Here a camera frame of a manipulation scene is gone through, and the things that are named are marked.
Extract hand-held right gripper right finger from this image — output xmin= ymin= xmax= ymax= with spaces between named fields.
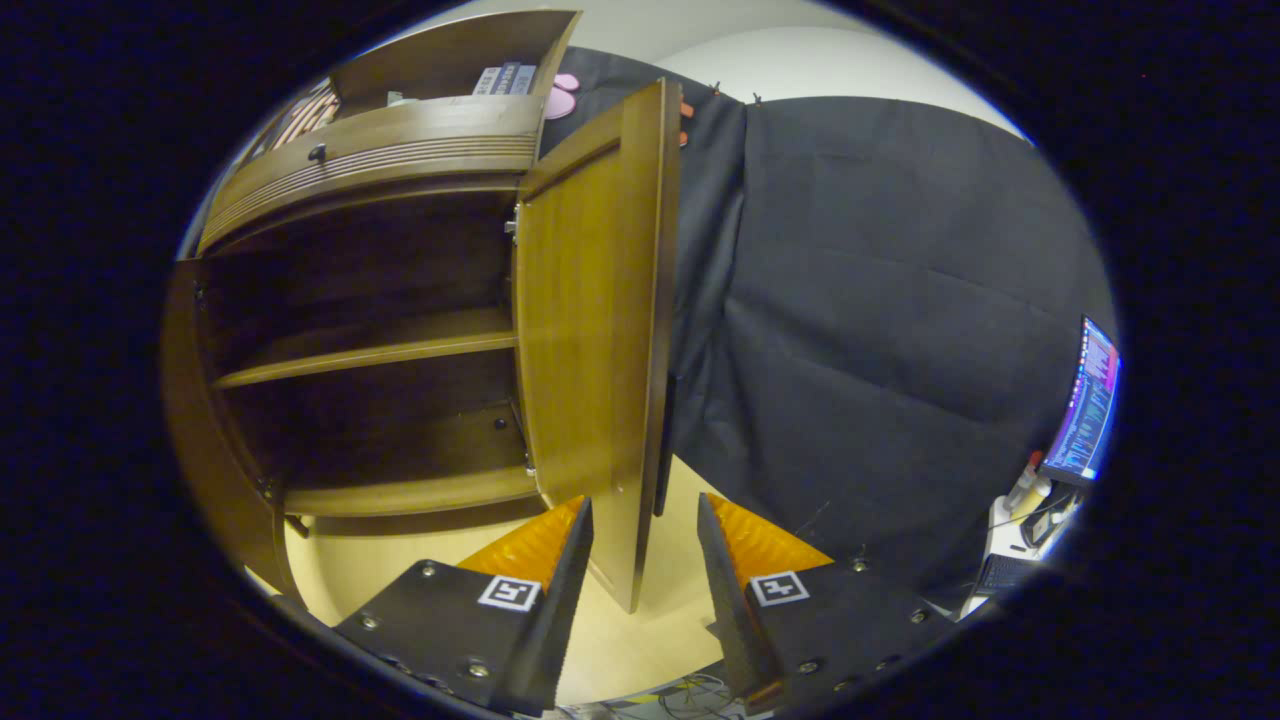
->
xmin=696 ymin=492 xmax=961 ymax=716

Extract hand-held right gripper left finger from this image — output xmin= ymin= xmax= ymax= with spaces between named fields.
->
xmin=333 ymin=497 xmax=595 ymax=718

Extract black door handle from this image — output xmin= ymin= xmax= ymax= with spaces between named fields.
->
xmin=654 ymin=372 xmax=681 ymax=519

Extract wooden shoe cabinet door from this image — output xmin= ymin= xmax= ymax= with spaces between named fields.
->
xmin=512 ymin=78 xmax=684 ymax=614
xmin=160 ymin=258 xmax=303 ymax=601

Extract wooden double-door shoe cabinet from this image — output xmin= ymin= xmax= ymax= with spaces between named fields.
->
xmin=160 ymin=8 xmax=684 ymax=614

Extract wooden cabinet inner shelf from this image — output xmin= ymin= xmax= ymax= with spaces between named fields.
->
xmin=212 ymin=307 xmax=519 ymax=391

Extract black keyboard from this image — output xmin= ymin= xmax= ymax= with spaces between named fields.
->
xmin=975 ymin=553 xmax=1049 ymax=599

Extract white computer cart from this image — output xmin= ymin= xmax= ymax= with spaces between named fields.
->
xmin=960 ymin=470 xmax=1086 ymax=618

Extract black backdrop cloth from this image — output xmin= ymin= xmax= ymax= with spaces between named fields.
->
xmin=540 ymin=45 xmax=1116 ymax=601

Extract computer monitor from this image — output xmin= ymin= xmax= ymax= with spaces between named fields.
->
xmin=1040 ymin=315 xmax=1123 ymax=489

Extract tangled floor cables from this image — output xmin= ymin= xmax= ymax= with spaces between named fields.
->
xmin=575 ymin=672 xmax=751 ymax=719

